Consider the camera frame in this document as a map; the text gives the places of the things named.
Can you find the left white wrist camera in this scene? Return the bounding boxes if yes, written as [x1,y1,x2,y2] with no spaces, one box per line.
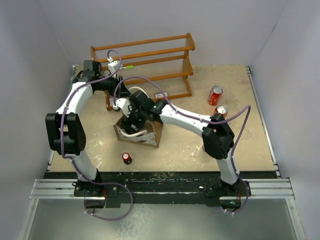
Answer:
[107,57,122,75]

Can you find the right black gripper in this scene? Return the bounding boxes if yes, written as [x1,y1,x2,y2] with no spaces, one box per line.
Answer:
[119,103,148,137]

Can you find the red cola can back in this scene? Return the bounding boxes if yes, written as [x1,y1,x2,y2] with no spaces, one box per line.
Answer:
[207,85,223,106]

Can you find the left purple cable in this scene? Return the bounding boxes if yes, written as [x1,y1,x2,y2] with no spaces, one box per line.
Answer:
[59,49,135,222]

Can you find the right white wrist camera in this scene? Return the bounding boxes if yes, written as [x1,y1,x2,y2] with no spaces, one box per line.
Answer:
[112,98,131,117]

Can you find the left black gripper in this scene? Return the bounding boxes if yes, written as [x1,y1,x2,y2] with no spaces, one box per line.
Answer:
[96,72,131,99]

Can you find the green-capped marker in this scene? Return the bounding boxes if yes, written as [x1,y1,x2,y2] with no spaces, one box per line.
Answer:
[120,65,134,70]

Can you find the small red-capped dark bottle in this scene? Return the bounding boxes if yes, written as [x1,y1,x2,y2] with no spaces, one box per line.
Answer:
[122,152,132,165]

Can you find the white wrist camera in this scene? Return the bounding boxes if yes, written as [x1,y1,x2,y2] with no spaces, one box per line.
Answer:
[107,57,122,75]
[112,98,131,117]

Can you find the canvas tote bag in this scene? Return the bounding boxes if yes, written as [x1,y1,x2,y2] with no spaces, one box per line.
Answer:
[113,103,163,148]

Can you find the red cola can front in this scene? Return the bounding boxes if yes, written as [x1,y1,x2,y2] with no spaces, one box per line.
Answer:
[214,105,229,118]

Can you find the white box under rack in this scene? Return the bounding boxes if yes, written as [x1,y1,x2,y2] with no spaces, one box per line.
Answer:
[109,97,114,107]

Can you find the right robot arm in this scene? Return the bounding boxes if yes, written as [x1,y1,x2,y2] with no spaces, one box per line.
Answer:
[113,90,240,196]

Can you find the purple cable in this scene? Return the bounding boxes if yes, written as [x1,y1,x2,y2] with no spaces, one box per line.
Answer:
[112,76,252,216]
[59,49,135,222]

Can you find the orange wooden rack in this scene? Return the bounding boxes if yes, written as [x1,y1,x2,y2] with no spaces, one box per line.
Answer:
[90,32,196,100]

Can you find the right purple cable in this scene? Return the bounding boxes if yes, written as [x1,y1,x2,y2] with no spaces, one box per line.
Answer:
[112,76,252,216]

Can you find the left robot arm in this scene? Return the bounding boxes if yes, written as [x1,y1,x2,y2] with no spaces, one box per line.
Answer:
[45,57,129,196]

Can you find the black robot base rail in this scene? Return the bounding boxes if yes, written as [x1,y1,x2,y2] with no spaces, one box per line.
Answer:
[43,171,277,209]

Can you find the red cola can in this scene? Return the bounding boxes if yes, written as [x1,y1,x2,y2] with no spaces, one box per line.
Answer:
[207,85,223,106]
[214,105,229,118]

